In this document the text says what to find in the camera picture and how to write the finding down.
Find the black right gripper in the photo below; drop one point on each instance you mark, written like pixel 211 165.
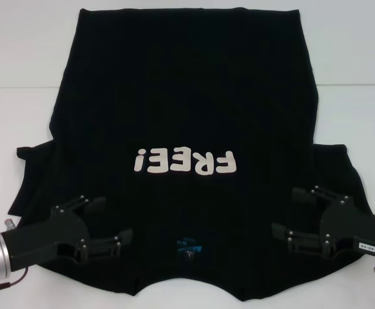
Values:
pixel 348 225

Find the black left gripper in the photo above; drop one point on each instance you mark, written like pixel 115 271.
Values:
pixel 66 228

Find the black t-shirt with FREE print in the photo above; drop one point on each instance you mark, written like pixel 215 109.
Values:
pixel 187 96

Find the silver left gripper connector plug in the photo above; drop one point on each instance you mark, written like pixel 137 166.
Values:
pixel 9 223

